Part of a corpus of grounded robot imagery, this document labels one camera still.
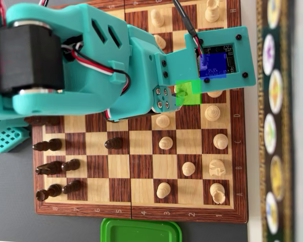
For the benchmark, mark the dark wooden rook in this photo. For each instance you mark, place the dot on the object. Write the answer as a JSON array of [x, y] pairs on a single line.
[[49, 191]]

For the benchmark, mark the dark wooden pawn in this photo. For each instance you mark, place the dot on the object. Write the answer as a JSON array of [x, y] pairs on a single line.
[[72, 186], [113, 143], [71, 165]]

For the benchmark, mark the dark patterned rug border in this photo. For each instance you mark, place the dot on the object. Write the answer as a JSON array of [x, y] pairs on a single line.
[[284, 126]]

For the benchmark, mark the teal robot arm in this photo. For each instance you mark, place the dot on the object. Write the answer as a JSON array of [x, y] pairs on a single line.
[[53, 15]]

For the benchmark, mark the green plastic lid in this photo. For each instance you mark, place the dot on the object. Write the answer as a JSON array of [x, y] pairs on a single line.
[[141, 232]]

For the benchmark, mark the dark wooden bishop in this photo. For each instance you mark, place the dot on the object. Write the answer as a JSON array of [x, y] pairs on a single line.
[[48, 145]]

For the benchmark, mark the light wooden knight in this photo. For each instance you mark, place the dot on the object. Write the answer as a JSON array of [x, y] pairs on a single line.
[[216, 167]]

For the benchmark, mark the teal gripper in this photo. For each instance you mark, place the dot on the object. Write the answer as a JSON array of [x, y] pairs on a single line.
[[163, 98]]

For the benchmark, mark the light wooden rook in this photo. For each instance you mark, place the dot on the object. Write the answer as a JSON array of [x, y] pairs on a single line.
[[217, 192], [212, 12]]

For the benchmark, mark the light wooden queen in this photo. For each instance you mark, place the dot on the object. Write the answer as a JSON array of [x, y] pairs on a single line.
[[212, 113]]

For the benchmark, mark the light wooden bishop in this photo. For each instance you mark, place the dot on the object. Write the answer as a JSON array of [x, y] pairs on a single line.
[[183, 87], [220, 141]]

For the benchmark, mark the dark wooden queen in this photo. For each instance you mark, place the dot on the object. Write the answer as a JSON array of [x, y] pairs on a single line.
[[48, 121]]

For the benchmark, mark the light wooden king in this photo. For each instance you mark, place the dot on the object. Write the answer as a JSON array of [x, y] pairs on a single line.
[[214, 94]]

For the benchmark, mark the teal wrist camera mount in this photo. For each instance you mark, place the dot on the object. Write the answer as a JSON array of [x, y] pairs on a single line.
[[242, 50]]

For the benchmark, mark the dark wooden knight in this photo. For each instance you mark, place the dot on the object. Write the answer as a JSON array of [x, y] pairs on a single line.
[[50, 168]]

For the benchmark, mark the wooden folding chess board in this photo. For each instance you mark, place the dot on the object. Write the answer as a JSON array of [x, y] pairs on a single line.
[[141, 166]]

